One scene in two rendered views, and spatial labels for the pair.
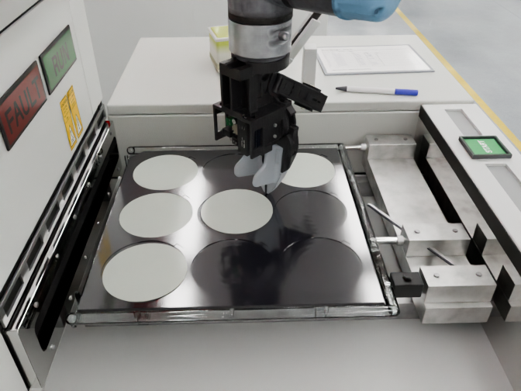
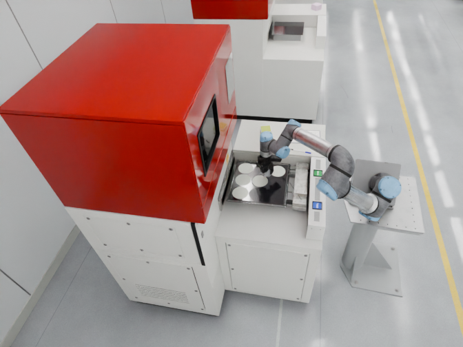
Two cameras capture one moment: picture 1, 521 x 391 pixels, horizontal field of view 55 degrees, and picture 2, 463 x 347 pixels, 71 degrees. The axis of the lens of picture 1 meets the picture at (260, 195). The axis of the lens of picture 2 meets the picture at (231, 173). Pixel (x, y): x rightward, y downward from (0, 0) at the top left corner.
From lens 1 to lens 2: 1.45 m
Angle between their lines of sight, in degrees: 16
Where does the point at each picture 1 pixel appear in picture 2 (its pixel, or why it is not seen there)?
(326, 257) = (275, 194)
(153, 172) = (242, 168)
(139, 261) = (239, 190)
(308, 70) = not seen: hidden behind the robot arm
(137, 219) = (239, 180)
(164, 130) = (246, 155)
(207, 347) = (250, 208)
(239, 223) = (260, 184)
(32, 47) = not seen: hidden behind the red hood
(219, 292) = (253, 198)
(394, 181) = (300, 176)
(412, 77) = not seen: hidden behind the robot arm
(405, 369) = (287, 217)
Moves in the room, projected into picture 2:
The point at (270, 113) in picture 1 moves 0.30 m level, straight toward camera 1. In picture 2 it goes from (266, 165) to (257, 203)
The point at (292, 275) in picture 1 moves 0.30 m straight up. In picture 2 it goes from (268, 197) to (269, 162)
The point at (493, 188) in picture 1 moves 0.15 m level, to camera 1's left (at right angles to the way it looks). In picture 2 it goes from (313, 184) to (288, 181)
